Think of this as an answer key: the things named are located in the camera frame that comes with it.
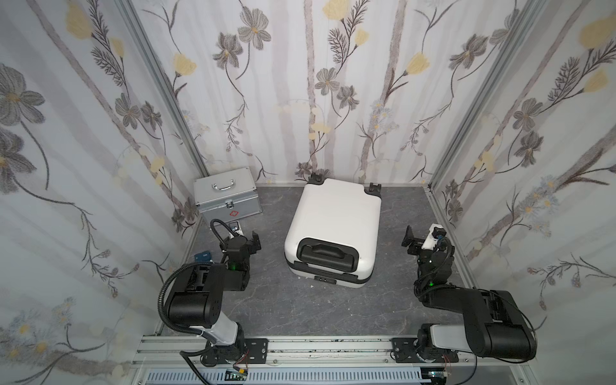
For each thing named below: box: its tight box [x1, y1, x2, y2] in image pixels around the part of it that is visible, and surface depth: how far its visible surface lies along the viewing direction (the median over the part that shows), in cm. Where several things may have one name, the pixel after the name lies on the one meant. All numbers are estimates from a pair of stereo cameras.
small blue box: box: [194, 250, 212, 262], surface depth 95 cm
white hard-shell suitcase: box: [283, 178, 382, 288], surface depth 84 cm
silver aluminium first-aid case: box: [193, 166, 263, 225], surface depth 101 cm
